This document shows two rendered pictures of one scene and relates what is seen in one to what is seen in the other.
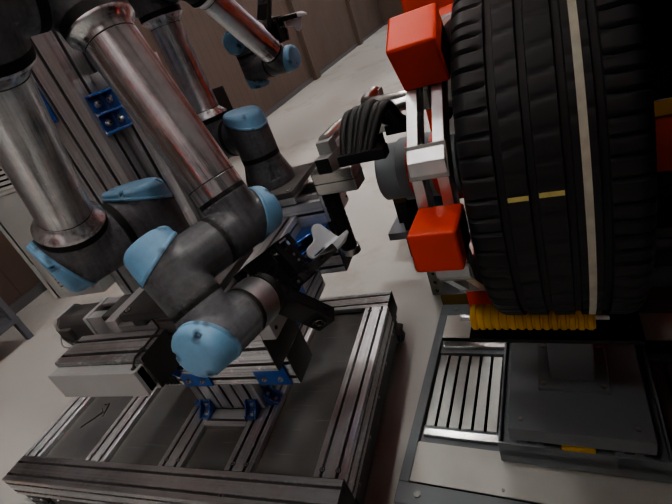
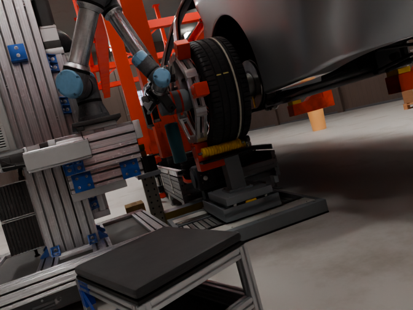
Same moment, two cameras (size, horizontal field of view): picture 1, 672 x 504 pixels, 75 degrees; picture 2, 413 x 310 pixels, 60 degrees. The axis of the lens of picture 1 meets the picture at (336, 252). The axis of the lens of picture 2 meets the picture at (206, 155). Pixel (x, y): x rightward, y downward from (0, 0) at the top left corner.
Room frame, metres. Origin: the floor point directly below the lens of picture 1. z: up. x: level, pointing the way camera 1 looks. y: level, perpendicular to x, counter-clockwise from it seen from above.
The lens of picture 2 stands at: (-0.69, 1.25, 0.63)
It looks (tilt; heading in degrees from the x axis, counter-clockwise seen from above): 4 degrees down; 314
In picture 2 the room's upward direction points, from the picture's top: 15 degrees counter-clockwise
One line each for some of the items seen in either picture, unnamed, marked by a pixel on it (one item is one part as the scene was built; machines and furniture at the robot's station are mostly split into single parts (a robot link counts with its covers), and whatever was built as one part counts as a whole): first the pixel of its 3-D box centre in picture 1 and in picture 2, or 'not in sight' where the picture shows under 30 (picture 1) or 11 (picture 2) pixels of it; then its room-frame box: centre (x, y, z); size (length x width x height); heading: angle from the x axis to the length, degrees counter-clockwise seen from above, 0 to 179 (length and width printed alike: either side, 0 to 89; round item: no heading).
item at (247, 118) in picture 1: (248, 131); not in sight; (1.32, 0.11, 0.98); 0.13 x 0.12 x 0.14; 50
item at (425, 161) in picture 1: (461, 159); (186, 99); (0.86, -0.32, 0.85); 0.54 x 0.07 x 0.54; 148
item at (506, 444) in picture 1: (573, 379); (238, 202); (0.81, -0.49, 0.13); 0.50 x 0.36 x 0.10; 148
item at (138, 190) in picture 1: (144, 213); (85, 87); (0.87, 0.33, 0.98); 0.13 x 0.12 x 0.14; 130
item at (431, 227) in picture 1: (439, 237); (199, 90); (0.59, -0.16, 0.85); 0.09 x 0.08 x 0.07; 148
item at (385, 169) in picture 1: (428, 164); (175, 102); (0.90, -0.26, 0.85); 0.21 x 0.14 x 0.14; 58
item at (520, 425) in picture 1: (569, 341); (233, 174); (0.77, -0.47, 0.32); 0.40 x 0.30 x 0.28; 148
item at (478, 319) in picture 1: (529, 316); (221, 147); (0.71, -0.34, 0.51); 0.29 x 0.06 x 0.06; 58
